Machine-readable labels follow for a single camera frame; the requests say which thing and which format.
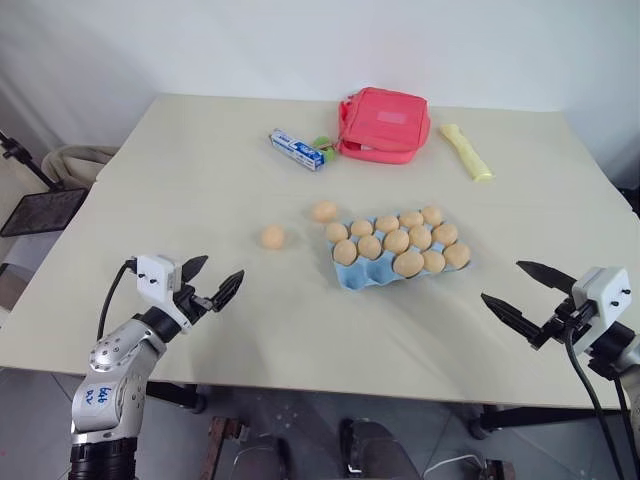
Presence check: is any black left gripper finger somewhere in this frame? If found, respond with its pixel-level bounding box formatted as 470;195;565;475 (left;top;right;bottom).
208;269;246;314
180;254;210;288

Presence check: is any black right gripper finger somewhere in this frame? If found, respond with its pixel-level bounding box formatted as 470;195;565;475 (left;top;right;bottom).
516;259;577;295
480;292;545;350

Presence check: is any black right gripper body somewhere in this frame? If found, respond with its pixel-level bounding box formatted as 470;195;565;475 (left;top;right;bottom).
539;298;597;348

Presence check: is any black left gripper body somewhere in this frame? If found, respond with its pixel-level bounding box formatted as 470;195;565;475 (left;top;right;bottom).
171;283;216;326

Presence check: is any blue egg tray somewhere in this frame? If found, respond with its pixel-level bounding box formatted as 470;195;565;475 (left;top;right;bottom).
327;212;472;291

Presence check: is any black table leg with caster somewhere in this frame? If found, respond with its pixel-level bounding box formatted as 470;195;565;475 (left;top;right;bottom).
467;403;602;441
144;381;209;415

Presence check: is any dark object beside table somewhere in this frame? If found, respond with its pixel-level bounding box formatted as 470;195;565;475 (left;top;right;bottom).
622;172;640;217

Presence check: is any pale yellow plastic tube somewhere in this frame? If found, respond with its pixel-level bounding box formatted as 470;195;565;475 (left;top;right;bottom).
439;123;496;182

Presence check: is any blue white toothpaste box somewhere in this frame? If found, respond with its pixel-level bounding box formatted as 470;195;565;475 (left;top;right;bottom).
269;128;327;175

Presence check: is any beige fabric bag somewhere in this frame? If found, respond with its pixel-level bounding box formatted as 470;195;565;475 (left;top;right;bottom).
42;144;120;189

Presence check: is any black flat panel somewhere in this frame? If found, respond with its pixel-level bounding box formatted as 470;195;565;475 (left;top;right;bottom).
0;187;90;238

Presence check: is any green round toy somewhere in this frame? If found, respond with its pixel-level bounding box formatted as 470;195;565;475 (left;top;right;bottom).
312;135;338;164

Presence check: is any dark rounded shape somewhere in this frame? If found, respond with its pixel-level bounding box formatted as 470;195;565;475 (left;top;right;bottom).
338;417;402;480

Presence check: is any black stand pole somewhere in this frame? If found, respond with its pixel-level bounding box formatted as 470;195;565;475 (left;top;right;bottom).
0;130;66;190

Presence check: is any pink fabric pouch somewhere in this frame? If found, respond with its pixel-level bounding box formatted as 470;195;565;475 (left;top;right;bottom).
337;87;432;165

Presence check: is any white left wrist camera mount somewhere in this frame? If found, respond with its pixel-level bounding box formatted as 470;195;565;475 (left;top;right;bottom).
134;253;195;336

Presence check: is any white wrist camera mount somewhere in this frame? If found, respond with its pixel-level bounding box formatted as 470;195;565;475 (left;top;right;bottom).
568;266;633;357
134;253;195;336

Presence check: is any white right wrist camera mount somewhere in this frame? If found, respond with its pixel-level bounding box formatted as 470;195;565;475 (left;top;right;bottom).
568;266;633;357

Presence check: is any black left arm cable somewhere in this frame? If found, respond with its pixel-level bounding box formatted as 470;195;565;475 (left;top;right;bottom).
95;257;140;342

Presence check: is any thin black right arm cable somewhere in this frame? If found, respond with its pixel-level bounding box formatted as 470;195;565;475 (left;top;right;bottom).
614;377;634;480

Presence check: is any rusty brown metal frame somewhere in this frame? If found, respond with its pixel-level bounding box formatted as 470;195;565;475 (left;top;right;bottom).
206;416;252;480
481;458;517;480

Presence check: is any white floor cable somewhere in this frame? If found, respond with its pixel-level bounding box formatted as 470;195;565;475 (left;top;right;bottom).
421;451;490;480

